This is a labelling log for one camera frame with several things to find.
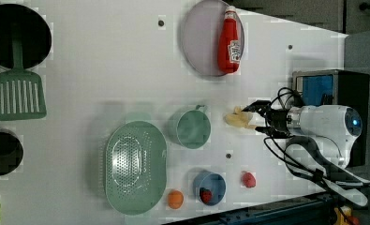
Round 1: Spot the lilac round plate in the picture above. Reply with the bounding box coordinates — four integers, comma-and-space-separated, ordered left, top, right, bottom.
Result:
181, 0, 244, 76

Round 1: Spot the small red strawberry toy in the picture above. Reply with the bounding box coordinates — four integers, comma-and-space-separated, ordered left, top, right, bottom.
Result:
200, 189, 213, 203

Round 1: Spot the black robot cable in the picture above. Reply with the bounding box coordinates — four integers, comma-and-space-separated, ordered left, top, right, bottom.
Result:
262, 87, 370, 191

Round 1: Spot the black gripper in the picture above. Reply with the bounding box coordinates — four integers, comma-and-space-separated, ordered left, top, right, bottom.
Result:
243, 100, 291, 139

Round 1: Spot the green slotted spatula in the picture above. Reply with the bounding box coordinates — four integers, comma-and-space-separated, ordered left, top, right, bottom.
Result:
0, 39, 47, 121

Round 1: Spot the black cylindrical cup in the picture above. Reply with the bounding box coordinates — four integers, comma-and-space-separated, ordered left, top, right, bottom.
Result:
0, 132, 23, 176

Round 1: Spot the peeled banana toy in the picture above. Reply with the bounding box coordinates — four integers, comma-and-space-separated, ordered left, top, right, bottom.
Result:
224, 106, 257, 129

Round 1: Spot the green perforated colander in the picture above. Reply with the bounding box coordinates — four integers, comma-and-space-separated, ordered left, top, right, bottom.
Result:
105, 121, 167, 215

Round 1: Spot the green mug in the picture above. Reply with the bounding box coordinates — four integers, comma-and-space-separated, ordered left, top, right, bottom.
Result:
168, 105, 212, 149

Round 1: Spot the black toaster oven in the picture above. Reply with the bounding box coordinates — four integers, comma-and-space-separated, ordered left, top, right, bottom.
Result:
292, 69, 370, 168

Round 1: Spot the red ketchup bottle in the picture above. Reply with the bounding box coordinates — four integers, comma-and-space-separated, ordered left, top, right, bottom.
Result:
217, 6, 242, 73

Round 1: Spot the blue bowl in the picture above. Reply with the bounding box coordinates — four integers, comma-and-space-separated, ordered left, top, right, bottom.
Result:
193, 171, 226, 206

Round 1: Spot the black round pan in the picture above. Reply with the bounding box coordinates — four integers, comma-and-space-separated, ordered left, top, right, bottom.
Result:
0, 4, 52, 68

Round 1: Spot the orange fruit toy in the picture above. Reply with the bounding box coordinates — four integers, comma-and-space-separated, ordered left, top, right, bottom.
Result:
167, 190, 184, 209

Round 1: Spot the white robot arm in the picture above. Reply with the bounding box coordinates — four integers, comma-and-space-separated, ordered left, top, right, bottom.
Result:
244, 100, 370, 206

